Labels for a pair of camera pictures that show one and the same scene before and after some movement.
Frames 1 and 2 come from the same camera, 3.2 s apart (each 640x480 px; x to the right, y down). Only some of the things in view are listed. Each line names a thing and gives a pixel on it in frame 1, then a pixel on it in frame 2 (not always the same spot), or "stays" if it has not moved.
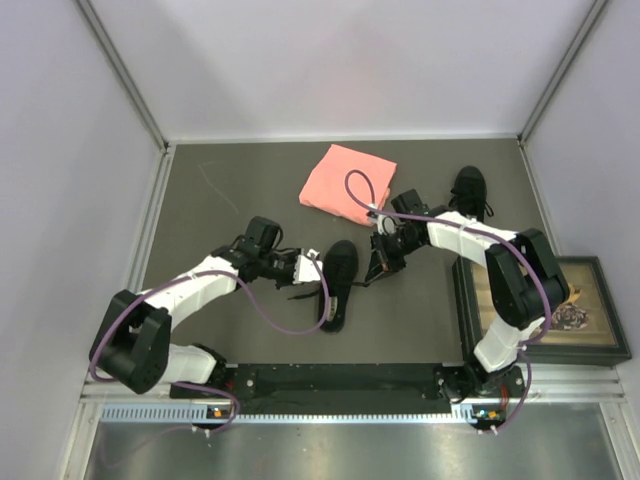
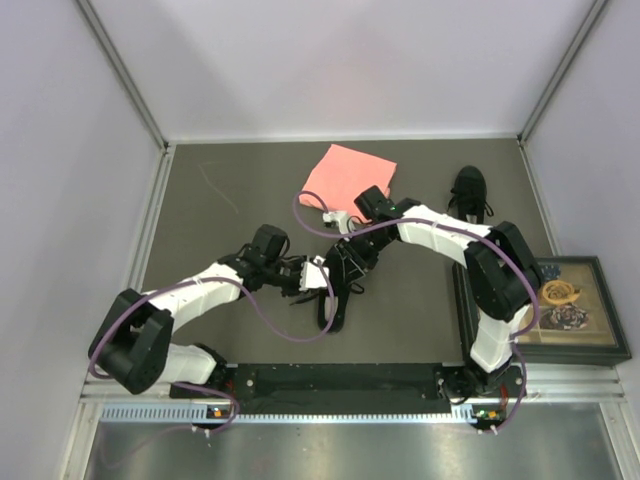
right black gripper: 392,263 to 367,264
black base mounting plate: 400,388 stays
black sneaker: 340,265 stays
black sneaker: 468,194 stays
